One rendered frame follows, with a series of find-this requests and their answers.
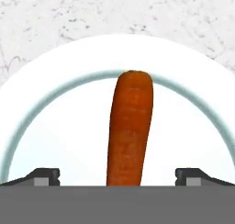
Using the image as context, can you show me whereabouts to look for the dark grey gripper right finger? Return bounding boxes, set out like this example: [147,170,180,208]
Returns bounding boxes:
[174,167,235,187]

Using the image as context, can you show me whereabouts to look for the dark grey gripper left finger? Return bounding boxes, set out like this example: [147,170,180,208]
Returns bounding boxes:
[0,167,62,187]

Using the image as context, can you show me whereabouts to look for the white plate with grey ring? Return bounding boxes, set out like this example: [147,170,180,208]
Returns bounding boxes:
[0,34,235,187]

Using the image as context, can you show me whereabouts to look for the orange carrot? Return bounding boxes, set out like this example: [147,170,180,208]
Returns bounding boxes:
[106,70,154,187]

